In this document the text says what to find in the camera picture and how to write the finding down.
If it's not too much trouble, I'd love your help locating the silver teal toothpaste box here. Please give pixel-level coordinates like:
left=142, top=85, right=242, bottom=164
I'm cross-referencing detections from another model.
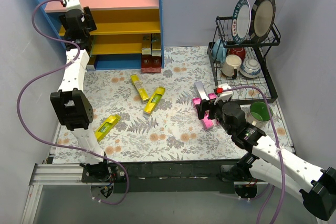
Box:
left=89, top=36, right=96, bottom=58

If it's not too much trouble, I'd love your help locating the yellow toothpaste box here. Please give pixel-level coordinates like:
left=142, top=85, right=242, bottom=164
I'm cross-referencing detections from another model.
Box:
left=144, top=87, right=165, bottom=115
left=94, top=114, right=121, bottom=143
left=131, top=74, right=149, bottom=103

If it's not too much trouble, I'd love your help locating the silver blue R.O box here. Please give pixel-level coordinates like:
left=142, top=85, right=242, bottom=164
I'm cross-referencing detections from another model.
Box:
left=151, top=34, right=161, bottom=57

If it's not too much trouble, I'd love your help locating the yellow toothpaste box front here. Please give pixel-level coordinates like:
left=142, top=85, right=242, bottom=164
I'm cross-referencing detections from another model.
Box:
left=94, top=114, right=121, bottom=143

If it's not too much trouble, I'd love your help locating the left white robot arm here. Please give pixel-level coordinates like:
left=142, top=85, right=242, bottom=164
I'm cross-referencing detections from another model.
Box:
left=50, top=6, right=112, bottom=182

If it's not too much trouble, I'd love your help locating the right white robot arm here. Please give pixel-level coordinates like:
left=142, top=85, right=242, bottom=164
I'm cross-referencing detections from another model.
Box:
left=195, top=99, right=335, bottom=221

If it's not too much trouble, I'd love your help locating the blue shelf with coloured boards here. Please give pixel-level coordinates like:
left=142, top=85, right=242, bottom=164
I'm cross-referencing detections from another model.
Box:
left=36, top=0, right=164, bottom=70

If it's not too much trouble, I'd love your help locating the pink toothpaste box right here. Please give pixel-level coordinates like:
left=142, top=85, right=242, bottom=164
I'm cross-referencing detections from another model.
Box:
left=208, top=93, right=220, bottom=126

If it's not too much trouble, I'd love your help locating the pink toothpaste box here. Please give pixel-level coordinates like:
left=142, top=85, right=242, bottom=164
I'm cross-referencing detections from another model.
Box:
left=192, top=98, right=214, bottom=130
left=208, top=93, right=220, bottom=126

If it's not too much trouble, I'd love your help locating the pink toothpaste box left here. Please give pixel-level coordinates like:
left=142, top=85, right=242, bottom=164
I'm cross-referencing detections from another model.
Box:
left=192, top=98, right=214, bottom=130

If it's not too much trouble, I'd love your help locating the green mug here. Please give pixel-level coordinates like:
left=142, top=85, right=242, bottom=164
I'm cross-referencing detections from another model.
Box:
left=246, top=102, right=273, bottom=128

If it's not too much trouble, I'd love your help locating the blue and white bowl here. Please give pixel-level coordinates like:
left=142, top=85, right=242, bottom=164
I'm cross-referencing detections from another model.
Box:
left=239, top=58, right=261, bottom=78

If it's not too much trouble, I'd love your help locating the light blue cup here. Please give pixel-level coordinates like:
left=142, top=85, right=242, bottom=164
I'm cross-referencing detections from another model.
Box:
left=212, top=39, right=227, bottom=63

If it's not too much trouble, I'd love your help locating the red ceramic bowl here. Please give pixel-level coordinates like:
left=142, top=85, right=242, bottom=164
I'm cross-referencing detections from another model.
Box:
left=227, top=47, right=246, bottom=62

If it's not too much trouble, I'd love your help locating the white plate with green rim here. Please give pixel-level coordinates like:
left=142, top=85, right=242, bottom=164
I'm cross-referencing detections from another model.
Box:
left=232, top=0, right=251, bottom=44

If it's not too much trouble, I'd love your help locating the dark rimmed grey plate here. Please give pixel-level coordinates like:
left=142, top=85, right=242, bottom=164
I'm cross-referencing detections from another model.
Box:
left=249, top=0, right=276, bottom=44

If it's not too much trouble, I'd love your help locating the cream mug with dark handle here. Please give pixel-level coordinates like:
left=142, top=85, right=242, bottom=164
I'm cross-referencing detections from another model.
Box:
left=222, top=55, right=242, bottom=79

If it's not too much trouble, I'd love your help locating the black wire dish rack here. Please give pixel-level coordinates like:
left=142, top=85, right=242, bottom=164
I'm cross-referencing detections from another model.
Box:
left=207, top=16, right=281, bottom=103

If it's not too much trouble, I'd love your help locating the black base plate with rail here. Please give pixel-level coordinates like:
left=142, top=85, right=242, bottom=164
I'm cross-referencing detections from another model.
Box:
left=20, top=159, right=329, bottom=224

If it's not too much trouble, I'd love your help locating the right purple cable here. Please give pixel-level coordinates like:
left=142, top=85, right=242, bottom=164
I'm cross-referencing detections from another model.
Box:
left=222, top=85, right=286, bottom=224

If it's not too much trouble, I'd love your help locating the purple cable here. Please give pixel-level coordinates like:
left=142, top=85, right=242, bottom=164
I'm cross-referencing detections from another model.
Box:
left=222, top=85, right=286, bottom=224
left=16, top=0, right=130, bottom=206

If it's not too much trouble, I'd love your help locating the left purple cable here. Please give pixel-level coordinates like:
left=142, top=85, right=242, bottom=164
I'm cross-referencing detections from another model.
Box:
left=16, top=0, right=130, bottom=206

